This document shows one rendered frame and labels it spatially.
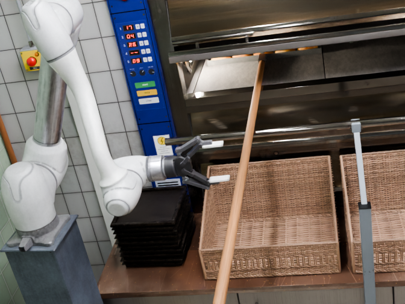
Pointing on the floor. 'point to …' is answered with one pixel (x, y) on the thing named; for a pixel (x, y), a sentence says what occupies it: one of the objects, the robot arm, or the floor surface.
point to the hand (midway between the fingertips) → (223, 161)
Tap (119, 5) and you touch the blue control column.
